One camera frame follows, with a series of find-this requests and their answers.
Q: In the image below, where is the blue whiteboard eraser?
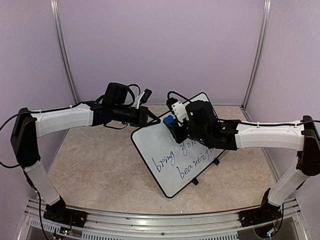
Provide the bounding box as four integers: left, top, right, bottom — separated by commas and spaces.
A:
162, 115, 175, 125

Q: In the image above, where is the white whiteboard black frame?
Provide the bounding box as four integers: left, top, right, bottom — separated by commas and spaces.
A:
130, 92, 226, 200

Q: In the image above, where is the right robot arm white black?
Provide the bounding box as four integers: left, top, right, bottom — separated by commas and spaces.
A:
163, 97, 320, 222

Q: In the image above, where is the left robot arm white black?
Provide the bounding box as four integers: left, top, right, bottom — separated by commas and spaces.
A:
10, 82, 160, 223

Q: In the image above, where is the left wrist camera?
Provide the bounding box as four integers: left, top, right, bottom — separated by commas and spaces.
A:
132, 88, 152, 109

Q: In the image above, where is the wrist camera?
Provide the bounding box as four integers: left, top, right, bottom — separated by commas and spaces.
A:
166, 91, 190, 127
132, 88, 152, 109

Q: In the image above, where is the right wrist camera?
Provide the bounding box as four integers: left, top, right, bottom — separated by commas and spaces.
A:
166, 91, 190, 127

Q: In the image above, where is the aluminium front rail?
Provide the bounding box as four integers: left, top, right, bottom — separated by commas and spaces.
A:
17, 199, 309, 240

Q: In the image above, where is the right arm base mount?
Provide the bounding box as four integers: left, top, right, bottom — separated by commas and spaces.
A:
238, 188, 283, 227

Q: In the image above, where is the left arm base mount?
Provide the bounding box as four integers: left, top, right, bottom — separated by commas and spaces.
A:
43, 197, 88, 228

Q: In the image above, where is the left aluminium frame post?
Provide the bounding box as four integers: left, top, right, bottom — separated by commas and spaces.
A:
50, 0, 80, 103

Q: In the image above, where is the aluminium frame post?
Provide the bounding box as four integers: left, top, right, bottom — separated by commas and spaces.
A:
50, 0, 80, 103
241, 0, 272, 112

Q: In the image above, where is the right aluminium frame post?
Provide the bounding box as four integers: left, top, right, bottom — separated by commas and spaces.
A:
241, 0, 272, 112

